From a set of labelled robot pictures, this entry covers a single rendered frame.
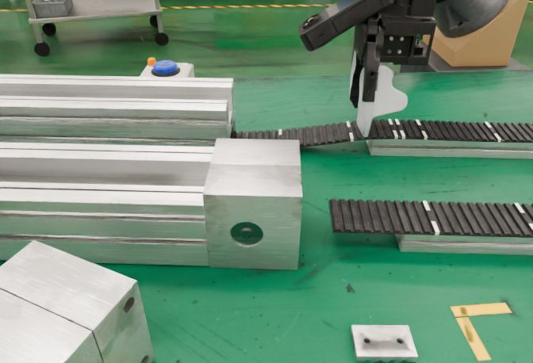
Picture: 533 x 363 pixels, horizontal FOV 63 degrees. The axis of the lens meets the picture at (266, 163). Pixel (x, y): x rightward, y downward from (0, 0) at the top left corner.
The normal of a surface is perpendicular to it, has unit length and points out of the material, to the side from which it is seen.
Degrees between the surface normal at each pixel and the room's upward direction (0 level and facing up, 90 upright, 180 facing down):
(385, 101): 73
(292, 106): 0
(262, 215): 90
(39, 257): 0
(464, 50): 90
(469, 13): 93
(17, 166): 90
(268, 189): 0
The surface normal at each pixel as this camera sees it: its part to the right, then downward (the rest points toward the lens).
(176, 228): -0.04, 0.56
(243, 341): 0.00, -0.83
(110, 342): 0.91, 0.23
